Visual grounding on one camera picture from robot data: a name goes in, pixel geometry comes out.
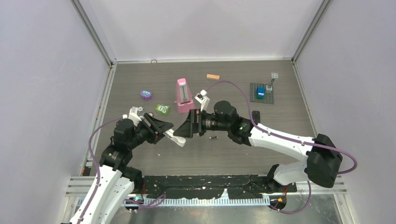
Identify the white remote control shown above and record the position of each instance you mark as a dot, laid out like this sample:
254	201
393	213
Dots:
180	141

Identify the wooden block far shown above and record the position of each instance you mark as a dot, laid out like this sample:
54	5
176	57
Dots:
213	77

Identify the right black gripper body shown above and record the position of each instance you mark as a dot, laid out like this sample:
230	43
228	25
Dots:
208	122

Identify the pink metronome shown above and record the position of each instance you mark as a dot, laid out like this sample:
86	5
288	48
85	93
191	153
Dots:
184	99

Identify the grey lego baseplate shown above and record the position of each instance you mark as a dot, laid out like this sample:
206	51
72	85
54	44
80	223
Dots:
268	99

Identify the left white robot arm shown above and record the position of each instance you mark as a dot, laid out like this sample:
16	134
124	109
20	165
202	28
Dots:
114	180

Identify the grey lego tower piece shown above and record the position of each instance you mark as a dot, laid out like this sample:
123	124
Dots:
269	87

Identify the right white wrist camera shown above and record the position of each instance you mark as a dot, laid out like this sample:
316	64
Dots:
203	99

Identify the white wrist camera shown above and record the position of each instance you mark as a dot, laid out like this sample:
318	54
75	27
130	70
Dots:
203	99
134	116

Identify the green monster toy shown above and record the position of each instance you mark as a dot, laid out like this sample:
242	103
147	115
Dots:
162	109

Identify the black flat bar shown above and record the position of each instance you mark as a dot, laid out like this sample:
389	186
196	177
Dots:
256	117

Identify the purple round toy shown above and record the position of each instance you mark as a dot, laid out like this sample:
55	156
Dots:
146	95

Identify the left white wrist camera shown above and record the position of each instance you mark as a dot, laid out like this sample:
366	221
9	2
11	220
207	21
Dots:
134	116

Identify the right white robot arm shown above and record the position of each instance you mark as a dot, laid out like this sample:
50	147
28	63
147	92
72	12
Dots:
315	162

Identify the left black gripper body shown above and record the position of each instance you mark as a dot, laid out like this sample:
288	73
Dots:
144	132

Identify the blue lego brick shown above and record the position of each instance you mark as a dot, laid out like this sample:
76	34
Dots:
260	92

